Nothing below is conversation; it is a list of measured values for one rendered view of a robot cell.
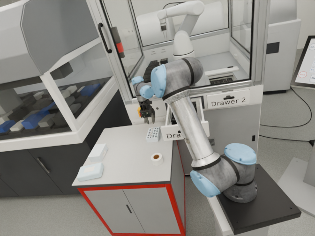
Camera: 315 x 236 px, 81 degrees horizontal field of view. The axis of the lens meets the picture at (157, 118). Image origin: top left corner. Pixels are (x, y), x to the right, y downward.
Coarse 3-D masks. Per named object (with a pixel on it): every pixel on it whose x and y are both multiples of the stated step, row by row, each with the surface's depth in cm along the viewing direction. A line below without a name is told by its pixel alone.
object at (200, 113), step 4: (192, 100) 141; (196, 100) 140; (200, 100) 138; (168, 104) 143; (196, 104) 142; (200, 104) 133; (168, 108) 139; (200, 108) 138; (168, 112) 134; (200, 112) 135; (168, 116) 132; (200, 116) 131; (168, 120) 129; (200, 120) 127; (204, 120) 119; (168, 124) 127
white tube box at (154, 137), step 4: (156, 128) 138; (148, 132) 136; (152, 132) 136; (156, 132) 134; (148, 136) 132; (152, 136) 131; (156, 136) 130; (148, 140) 131; (152, 140) 130; (156, 140) 130
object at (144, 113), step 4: (148, 100) 123; (140, 104) 120; (144, 104) 120; (148, 104) 128; (144, 108) 124; (148, 108) 125; (140, 112) 125; (144, 112) 124; (148, 112) 123; (144, 116) 125; (148, 116) 124
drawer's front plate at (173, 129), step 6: (162, 126) 115; (168, 126) 113; (174, 126) 112; (204, 126) 110; (162, 132) 116; (168, 132) 115; (174, 132) 115; (168, 138) 118; (174, 138) 118; (180, 138) 117
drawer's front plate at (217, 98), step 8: (208, 96) 134; (216, 96) 133; (224, 96) 132; (240, 96) 131; (248, 96) 130; (208, 104) 137; (216, 104) 136; (224, 104) 136; (232, 104) 135; (240, 104) 134
